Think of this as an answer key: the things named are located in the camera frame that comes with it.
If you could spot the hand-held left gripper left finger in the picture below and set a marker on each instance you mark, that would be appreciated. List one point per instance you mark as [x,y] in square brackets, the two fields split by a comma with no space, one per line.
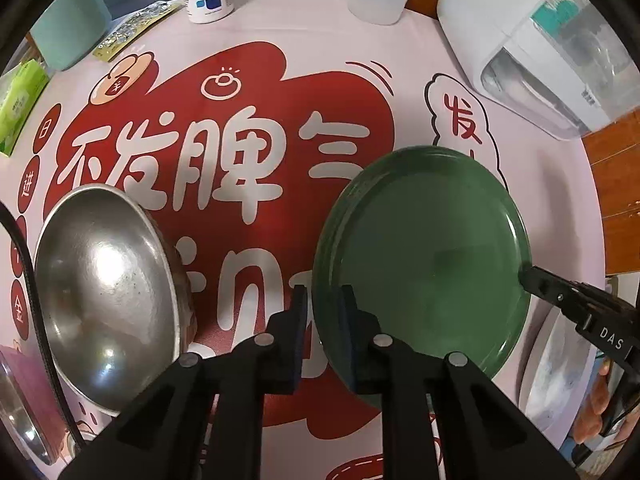
[300,330]

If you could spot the white countertop appliance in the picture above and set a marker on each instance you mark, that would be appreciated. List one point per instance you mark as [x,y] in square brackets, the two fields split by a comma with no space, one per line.
[525,50]

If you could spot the printed tablecloth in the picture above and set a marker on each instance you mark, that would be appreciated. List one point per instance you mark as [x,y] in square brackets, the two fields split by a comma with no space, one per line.
[280,90]

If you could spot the large stainless steel bowl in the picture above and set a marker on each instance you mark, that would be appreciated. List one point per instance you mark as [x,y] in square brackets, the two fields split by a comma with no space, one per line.
[22,430]

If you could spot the embossed stainless steel bowl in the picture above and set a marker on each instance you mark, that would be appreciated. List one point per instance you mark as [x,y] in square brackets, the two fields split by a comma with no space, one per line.
[100,285]

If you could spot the marbled white plate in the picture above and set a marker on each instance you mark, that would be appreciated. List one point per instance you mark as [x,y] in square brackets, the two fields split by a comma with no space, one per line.
[550,375]

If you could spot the silver blister pack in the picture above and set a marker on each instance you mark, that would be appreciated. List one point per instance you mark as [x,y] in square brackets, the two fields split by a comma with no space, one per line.
[117,42]
[150,17]

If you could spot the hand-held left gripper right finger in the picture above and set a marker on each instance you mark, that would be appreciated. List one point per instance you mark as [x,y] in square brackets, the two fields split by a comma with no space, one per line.
[348,340]

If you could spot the person's right hand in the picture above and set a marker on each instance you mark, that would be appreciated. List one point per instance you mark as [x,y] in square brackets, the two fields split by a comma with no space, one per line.
[595,405]

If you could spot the brown wooden cabinet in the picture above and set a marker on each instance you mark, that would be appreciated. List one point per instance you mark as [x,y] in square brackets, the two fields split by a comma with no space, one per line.
[615,185]

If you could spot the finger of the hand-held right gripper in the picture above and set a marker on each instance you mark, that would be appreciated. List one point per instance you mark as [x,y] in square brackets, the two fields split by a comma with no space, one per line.
[545,285]

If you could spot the teal container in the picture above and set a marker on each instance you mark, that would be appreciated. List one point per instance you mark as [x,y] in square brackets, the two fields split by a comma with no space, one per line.
[75,25]

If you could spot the green plate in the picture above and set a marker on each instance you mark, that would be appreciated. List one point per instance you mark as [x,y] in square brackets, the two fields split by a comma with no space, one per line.
[425,240]

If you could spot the green tissue pack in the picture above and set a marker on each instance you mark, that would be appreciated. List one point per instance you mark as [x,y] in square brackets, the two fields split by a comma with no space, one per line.
[20,105]

